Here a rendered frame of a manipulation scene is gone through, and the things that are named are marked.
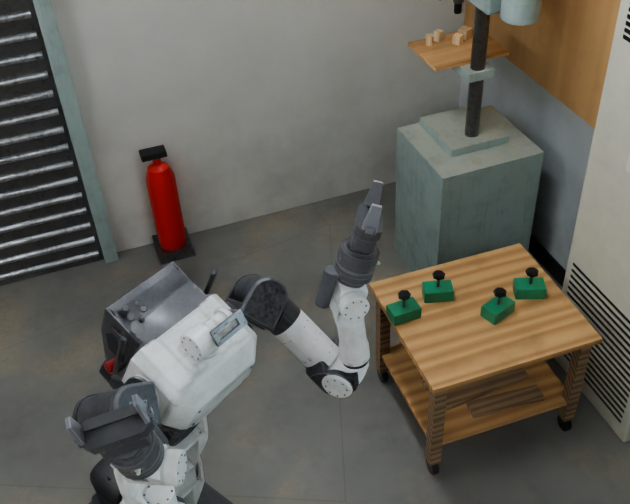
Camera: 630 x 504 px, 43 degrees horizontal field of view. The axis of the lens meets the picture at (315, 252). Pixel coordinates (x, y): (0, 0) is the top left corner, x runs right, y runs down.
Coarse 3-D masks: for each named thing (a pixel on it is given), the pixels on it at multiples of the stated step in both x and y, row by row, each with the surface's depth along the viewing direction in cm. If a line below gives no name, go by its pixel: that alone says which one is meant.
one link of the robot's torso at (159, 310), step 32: (160, 288) 181; (192, 288) 183; (128, 320) 175; (160, 320) 177; (192, 320) 179; (128, 352) 179; (160, 352) 173; (224, 352) 177; (160, 384) 170; (192, 384) 171; (224, 384) 177; (160, 416) 176; (192, 416) 175
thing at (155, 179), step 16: (144, 160) 374; (160, 160) 379; (160, 176) 379; (160, 192) 383; (176, 192) 390; (160, 208) 389; (176, 208) 393; (160, 224) 396; (176, 224) 398; (160, 240) 404; (176, 240) 403; (160, 256) 403; (176, 256) 406; (192, 256) 410
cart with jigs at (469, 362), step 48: (384, 288) 307; (432, 288) 299; (480, 288) 305; (528, 288) 296; (384, 336) 322; (432, 336) 287; (480, 336) 286; (528, 336) 285; (576, 336) 284; (432, 384) 270; (480, 384) 312; (528, 384) 313; (576, 384) 298; (432, 432) 287; (480, 432) 299
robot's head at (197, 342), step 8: (216, 312) 172; (224, 312) 170; (208, 320) 168; (216, 320) 169; (192, 328) 167; (200, 328) 166; (208, 328) 166; (224, 328) 169; (232, 328) 171; (184, 336) 166; (192, 336) 165; (200, 336) 165; (208, 336) 166; (184, 344) 168; (192, 344) 165; (200, 344) 164; (208, 344) 165; (192, 352) 167; (200, 352) 165; (208, 352) 166; (216, 352) 173; (200, 360) 167
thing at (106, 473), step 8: (96, 464) 273; (104, 464) 272; (96, 472) 272; (104, 472) 270; (112, 472) 269; (96, 480) 271; (104, 480) 269; (112, 480) 268; (96, 488) 271; (104, 488) 268; (112, 488) 267; (208, 488) 285; (96, 496) 282; (104, 496) 269; (112, 496) 266; (120, 496) 266; (200, 496) 282; (208, 496) 282; (216, 496) 282
